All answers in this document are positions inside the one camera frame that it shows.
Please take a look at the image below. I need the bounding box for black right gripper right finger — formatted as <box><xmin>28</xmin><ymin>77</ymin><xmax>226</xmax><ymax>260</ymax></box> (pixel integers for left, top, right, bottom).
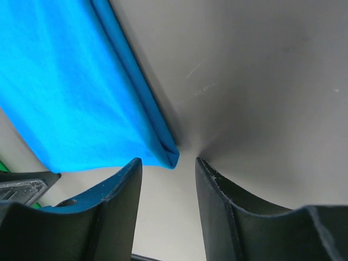
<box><xmin>195</xmin><ymin>158</ymin><xmax>347</xmax><ymax>260</ymax></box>

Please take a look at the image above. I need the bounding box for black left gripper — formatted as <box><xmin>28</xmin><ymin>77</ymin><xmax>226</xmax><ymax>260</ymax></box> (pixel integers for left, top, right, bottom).
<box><xmin>1</xmin><ymin>171</ymin><xmax>61</xmax><ymax>206</ymax></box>

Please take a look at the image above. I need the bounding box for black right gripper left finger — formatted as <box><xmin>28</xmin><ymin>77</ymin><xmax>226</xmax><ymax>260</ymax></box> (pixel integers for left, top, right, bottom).
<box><xmin>1</xmin><ymin>158</ymin><xmax>142</xmax><ymax>260</ymax></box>

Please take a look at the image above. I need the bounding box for blue t shirt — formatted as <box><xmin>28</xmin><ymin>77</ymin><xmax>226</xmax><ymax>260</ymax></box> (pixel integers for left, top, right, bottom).
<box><xmin>1</xmin><ymin>1</ymin><xmax>179</xmax><ymax>173</ymax></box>

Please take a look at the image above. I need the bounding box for green plastic tray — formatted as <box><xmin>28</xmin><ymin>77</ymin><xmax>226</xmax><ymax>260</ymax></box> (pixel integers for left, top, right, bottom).
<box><xmin>0</xmin><ymin>161</ymin><xmax>10</xmax><ymax>172</ymax></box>

